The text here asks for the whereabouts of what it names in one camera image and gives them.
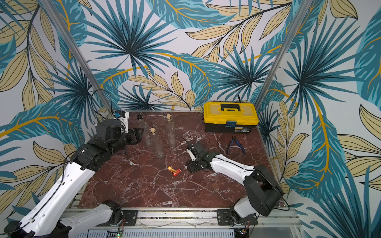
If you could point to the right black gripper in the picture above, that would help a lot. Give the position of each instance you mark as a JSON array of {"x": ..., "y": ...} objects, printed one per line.
[{"x": 197, "y": 157}]

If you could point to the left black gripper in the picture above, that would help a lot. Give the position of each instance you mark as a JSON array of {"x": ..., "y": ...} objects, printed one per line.
[{"x": 136, "y": 137}]

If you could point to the glass bottle with black cap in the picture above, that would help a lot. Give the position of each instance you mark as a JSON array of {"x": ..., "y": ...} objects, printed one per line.
[{"x": 146, "y": 132}]

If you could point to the slim glass bottle with cork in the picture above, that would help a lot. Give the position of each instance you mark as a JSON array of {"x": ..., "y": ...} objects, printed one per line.
[{"x": 156, "y": 143}]

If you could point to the orange bottle label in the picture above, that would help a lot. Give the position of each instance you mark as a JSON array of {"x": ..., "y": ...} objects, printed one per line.
[{"x": 172, "y": 170}]

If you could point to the glass bottle with cork stopper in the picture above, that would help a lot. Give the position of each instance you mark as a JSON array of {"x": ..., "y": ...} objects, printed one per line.
[{"x": 171, "y": 131}]

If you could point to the red bottle label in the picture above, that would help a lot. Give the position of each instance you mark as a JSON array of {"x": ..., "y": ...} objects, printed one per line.
[{"x": 176, "y": 172}]

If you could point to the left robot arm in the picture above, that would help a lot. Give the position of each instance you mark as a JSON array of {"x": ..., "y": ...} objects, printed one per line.
[{"x": 45, "y": 219}]

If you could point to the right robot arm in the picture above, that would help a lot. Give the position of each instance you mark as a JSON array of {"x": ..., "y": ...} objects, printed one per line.
[{"x": 263, "y": 192}]

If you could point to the yellow and black toolbox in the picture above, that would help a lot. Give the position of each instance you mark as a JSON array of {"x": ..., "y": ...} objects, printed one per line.
[{"x": 220, "y": 117}]

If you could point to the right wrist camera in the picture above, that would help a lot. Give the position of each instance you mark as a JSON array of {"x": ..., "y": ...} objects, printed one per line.
[{"x": 192, "y": 151}]

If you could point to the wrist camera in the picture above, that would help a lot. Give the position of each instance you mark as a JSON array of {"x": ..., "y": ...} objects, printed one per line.
[
  {"x": 123, "y": 116},
  {"x": 192, "y": 151}
]

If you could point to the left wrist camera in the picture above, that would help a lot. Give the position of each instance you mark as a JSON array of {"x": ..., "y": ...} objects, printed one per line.
[{"x": 123, "y": 116}]

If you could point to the blue handled pliers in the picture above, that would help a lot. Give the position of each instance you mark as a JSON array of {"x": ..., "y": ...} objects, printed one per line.
[{"x": 235, "y": 141}]

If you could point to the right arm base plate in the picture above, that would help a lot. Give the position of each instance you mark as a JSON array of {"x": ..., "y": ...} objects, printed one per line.
[{"x": 228, "y": 217}]

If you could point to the aluminium front rail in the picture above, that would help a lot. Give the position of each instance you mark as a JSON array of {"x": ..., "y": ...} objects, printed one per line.
[{"x": 206, "y": 217}]

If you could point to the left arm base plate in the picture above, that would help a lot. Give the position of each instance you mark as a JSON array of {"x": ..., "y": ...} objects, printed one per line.
[{"x": 126, "y": 218}]

